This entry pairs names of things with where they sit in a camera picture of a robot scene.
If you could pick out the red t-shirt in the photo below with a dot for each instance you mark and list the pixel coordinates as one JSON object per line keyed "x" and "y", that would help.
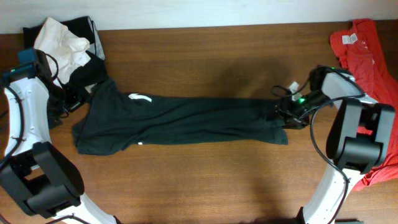
{"x": 359, "y": 50}

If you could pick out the dark green t-shirt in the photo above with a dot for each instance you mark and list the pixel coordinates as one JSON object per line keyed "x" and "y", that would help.
{"x": 116, "y": 120}

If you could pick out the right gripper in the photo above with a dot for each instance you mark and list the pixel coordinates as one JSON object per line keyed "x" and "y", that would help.
{"x": 286, "y": 105}

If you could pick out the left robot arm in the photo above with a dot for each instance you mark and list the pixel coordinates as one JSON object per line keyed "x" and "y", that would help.
{"x": 36, "y": 175}

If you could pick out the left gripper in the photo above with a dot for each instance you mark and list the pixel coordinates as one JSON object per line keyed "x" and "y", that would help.
{"x": 76, "y": 98}

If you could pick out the grey folded garment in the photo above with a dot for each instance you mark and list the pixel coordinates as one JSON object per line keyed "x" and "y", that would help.
{"x": 94, "y": 71}

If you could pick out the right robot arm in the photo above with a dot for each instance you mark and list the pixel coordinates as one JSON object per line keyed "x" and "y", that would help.
{"x": 357, "y": 142}

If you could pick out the white printed t-shirt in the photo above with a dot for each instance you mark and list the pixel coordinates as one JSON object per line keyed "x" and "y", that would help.
{"x": 65, "y": 47}

